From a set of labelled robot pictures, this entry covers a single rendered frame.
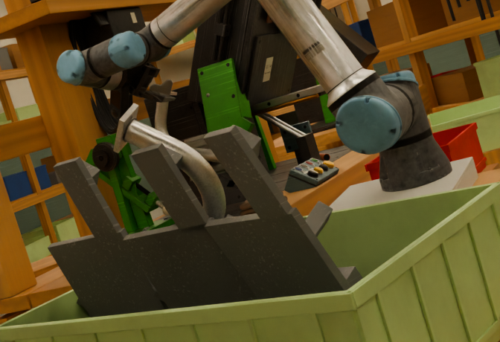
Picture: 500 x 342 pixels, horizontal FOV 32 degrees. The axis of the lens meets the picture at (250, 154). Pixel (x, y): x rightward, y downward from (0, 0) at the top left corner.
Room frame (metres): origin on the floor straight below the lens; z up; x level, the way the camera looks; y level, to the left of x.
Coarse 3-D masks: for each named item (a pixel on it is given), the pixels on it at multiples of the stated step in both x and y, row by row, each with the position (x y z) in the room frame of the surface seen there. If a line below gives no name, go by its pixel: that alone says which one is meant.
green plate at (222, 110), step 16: (224, 64) 2.38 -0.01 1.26; (208, 80) 2.40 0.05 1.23; (224, 80) 2.37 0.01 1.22; (224, 96) 2.37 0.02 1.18; (240, 96) 2.38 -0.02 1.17; (208, 112) 2.39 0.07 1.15; (224, 112) 2.36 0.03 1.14; (240, 112) 2.33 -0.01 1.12; (208, 128) 2.38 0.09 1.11; (224, 128) 2.35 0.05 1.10
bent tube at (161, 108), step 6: (168, 102) 2.20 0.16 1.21; (156, 108) 2.20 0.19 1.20; (162, 108) 2.19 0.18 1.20; (156, 114) 2.19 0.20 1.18; (162, 114) 2.19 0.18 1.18; (156, 120) 2.19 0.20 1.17; (162, 120) 2.19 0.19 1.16; (156, 126) 2.19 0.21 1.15; (162, 126) 2.19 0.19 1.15; (198, 150) 2.12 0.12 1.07; (204, 150) 2.12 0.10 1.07; (210, 150) 2.11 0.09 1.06; (204, 156) 2.11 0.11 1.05; (210, 156) 2.10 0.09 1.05
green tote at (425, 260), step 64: (448, 192) 1.18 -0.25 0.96; (384, 256) 1.26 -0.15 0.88; (448, 256) 0.98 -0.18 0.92; (64, 320) 1.11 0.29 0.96; (128, 320) 1.02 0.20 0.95; (192, 320) 0.95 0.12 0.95; (256, 320) 0.90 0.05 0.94; (320, 320) 0.85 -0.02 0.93; (384, 320) 0.85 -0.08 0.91; (448, 320) 0.96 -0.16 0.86
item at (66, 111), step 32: (32, 32) 2.32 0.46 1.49; (64, 32) 2.39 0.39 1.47; (32, 64) 2.34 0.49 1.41; (64, 96) 2.32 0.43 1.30; (64, 128) 2.32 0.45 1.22; (96, 128) 2.39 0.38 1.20; (64, 160) 2.33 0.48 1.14; (0, 192) 2.03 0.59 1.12; (0, 224) 2.00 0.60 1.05; (0, 256) 1.97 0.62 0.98; (0, 288) 1.98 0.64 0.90
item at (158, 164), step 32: (160, 160) 1.04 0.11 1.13; (160, 192) 1.07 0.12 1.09; (192, 192) 1.06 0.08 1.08; (192, 224) 1.07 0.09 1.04; (160, 256) 1.13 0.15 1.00; (192, 256) 1.11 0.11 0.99; (224, 256) 1.08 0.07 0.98; (160, 288) 1.17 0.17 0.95; (192, 288) 1.14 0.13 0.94; (224, 288) 1.12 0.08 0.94
